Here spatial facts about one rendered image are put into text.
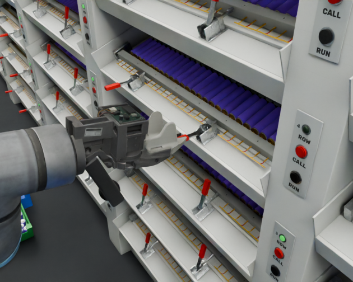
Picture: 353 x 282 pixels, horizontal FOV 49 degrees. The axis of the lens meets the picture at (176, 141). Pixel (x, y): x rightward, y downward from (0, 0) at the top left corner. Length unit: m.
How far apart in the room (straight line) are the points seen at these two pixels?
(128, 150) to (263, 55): 0.25
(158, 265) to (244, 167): 0.67
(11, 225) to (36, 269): 0.92
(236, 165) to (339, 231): 0.20
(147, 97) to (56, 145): 0.38
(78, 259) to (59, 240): 0.12
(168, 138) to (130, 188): 0.60
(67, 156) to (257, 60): 0.30
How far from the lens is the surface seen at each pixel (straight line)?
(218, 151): 0.71
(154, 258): 1.29
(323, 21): 0.47
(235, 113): 0.74
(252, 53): 0.59
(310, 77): 0.50
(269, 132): 0.70
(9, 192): 0.55
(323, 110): 0.50
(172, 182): 0.94
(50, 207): 1.74
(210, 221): 0.85
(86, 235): 1.59
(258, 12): 0.63
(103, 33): 1.04
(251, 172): 0.67
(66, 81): 1.47
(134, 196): 1.20
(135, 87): 0.92
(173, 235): 1.08
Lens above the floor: 1.14
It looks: 34 degrees down
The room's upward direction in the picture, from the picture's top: straight up
